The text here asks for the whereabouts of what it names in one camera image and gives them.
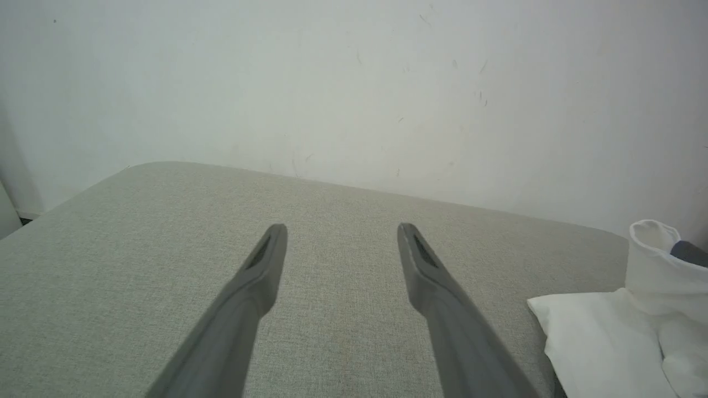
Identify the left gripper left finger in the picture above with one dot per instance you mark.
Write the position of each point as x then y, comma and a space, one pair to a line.
227, 342

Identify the black and white shirt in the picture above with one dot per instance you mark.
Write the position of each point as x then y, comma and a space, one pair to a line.
608, 337

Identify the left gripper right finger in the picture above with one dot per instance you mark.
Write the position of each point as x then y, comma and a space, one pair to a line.
464, 348

